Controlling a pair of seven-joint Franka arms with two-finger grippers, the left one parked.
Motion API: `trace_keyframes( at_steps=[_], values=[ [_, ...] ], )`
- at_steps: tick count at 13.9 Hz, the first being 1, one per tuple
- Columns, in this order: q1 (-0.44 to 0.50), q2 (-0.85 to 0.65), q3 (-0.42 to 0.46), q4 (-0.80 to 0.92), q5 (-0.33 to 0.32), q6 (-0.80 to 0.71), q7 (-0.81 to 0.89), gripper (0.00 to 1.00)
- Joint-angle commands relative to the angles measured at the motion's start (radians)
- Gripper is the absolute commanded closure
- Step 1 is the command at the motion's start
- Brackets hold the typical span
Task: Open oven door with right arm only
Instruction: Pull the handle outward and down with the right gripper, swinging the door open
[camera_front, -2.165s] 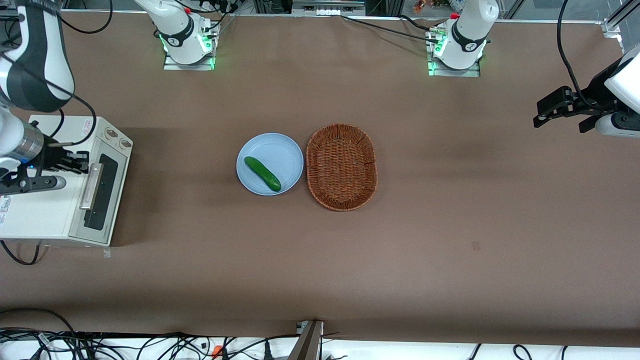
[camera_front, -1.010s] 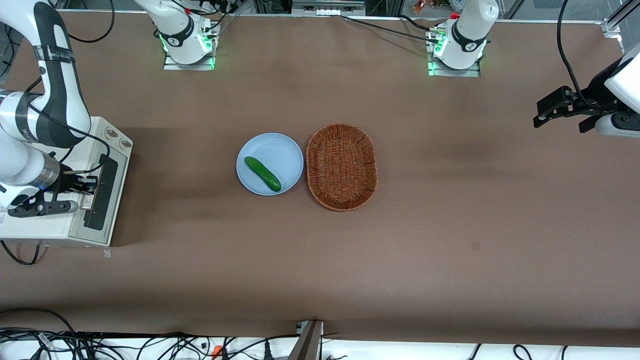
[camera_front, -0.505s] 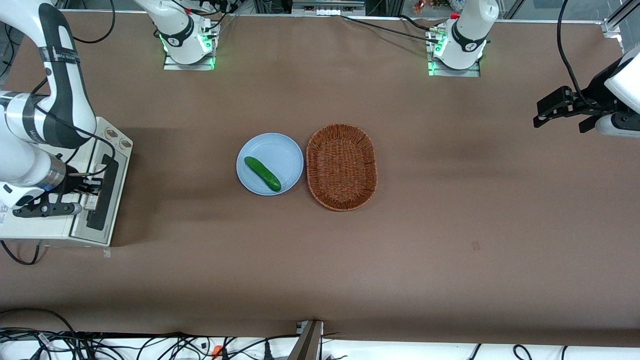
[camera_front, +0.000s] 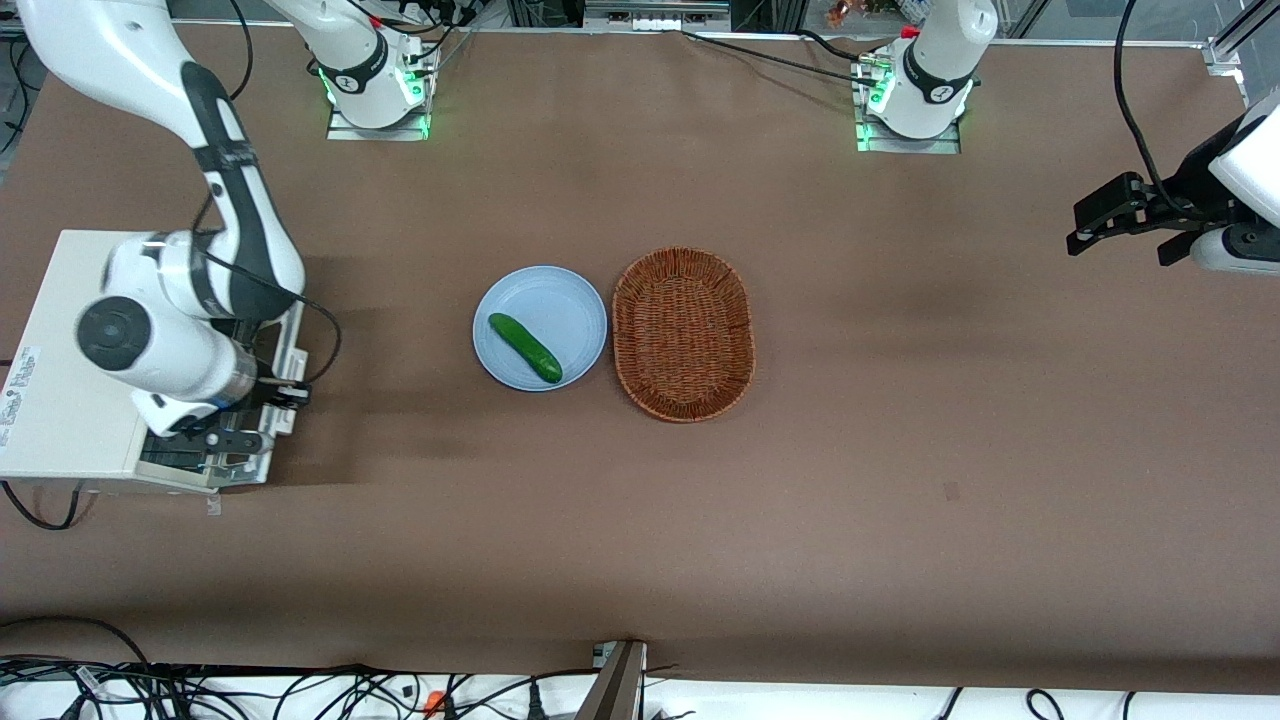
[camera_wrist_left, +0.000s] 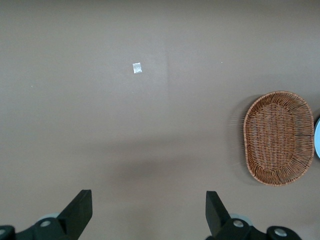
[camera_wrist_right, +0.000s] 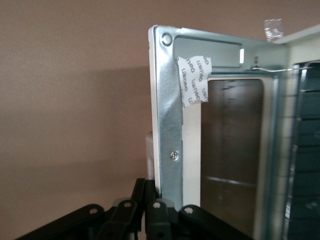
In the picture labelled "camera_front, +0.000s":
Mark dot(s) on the orange plug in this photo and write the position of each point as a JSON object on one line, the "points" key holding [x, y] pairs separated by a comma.
{"points": [[432, 703]]}

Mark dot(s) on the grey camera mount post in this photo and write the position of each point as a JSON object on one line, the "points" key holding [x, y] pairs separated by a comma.
{"points": [[615, 682]]}

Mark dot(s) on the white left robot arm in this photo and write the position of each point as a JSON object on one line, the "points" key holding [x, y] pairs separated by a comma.
{"points": [[935, 75]]}

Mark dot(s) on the aluminium frame profile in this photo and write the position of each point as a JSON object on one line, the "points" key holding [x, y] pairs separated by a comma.
{"points": [[12, 28], [1240, 40]]}

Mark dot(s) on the brown wicker basket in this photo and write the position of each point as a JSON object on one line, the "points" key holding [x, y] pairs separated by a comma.
{"points": [[683, 335]]}

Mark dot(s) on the white toaster oven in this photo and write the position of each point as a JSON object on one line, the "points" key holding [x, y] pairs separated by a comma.
{"points": [[60, 420]]}

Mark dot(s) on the light blue plate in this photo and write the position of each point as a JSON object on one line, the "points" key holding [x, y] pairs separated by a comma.
{"points": [[565, 310]]}

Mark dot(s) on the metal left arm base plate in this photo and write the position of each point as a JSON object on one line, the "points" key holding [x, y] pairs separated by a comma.
{"points": [[905, 143]]}

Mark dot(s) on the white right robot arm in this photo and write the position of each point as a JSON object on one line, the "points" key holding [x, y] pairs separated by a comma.
{"points": [[150, 300]]}

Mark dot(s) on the green cucumber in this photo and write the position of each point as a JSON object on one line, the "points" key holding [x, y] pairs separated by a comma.
{"points": [[525, 347]]}

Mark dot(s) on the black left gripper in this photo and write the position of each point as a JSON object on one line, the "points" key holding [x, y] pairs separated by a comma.
{"points": [[1189, 187]]}

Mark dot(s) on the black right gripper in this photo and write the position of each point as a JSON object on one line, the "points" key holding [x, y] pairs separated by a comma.
{"points": [[263, 388]]}

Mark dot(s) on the grey power strip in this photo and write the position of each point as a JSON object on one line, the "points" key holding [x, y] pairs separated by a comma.
{"points": [[657, 16]]}

